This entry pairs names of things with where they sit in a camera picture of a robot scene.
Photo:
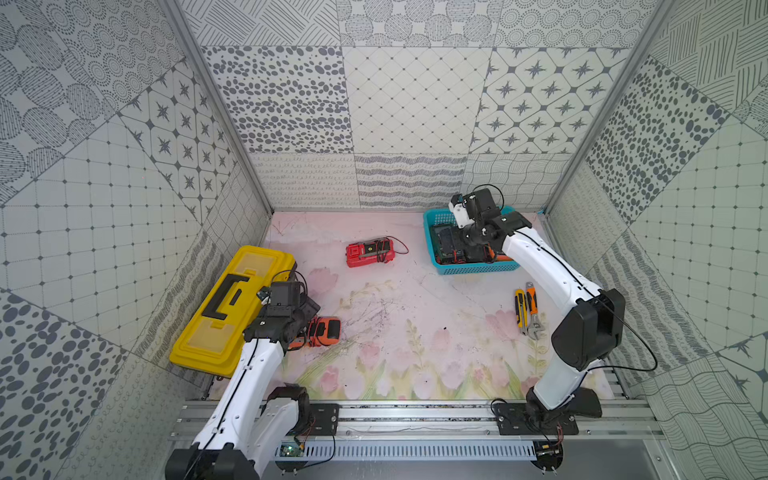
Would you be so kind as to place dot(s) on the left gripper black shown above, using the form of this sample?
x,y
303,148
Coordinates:
x,y
305,330

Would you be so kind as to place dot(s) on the orange multimeter face down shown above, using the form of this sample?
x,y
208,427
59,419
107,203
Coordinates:
x,y
321,332

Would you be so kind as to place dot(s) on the dark red-trim multimeter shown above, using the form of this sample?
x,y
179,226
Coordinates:
x,y
446,244

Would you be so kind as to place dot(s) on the red multimeter face down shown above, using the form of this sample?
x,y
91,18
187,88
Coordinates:
x,y
369,252

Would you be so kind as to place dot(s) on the orange Victor multimeter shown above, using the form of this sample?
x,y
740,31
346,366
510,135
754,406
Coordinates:
x,y
491,256

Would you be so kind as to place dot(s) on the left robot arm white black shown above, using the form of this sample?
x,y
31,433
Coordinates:
x,y
248,425

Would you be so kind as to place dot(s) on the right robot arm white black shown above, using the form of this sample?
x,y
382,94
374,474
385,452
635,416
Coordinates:
x,y
590,324

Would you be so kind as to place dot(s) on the teal plastic basket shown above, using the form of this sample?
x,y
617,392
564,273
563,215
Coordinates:
x,y
474,263

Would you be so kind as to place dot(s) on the yellow black toolbox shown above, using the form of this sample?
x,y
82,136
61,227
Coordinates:
x,y
212,341

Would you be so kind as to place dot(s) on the yellow black utility knife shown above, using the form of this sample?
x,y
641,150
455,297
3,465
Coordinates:
x,y
521,311

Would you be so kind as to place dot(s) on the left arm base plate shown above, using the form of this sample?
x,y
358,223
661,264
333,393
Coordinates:
x,y
317,419

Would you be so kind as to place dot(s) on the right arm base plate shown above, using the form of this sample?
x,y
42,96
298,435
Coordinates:
x,y
524,419

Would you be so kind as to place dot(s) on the aluminium mounting rail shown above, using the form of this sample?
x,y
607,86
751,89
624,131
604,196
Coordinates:
x,y
630,419

